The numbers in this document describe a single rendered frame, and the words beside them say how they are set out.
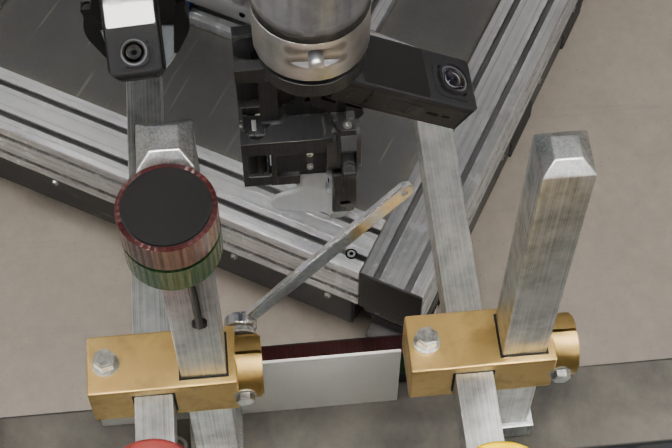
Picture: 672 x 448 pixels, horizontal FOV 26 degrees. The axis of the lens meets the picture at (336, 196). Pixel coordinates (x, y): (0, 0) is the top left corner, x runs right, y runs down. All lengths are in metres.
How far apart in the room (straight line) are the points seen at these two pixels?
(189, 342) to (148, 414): 0.08
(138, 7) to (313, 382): 0.35
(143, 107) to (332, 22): 0.44
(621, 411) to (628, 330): 0.84
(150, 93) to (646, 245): 1.12
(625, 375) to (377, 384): 0.23
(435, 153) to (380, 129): 0.79
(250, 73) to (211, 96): 1.15
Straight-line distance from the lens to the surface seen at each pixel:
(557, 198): 0.95
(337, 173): 1.00
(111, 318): 2.15
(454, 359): 1.15
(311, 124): 0.97
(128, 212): 0.85
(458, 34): 2.14
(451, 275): 1.19
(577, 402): 1.32
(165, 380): 1.13
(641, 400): 1.33
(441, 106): 0.98
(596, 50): 2.42
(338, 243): 1.13
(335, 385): 1.26
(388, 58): 0.97
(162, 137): 0.87
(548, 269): 1.03
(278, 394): 1.27
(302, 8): 0.85
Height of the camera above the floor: 1.90
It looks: 59 degrees down
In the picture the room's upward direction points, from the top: straight up
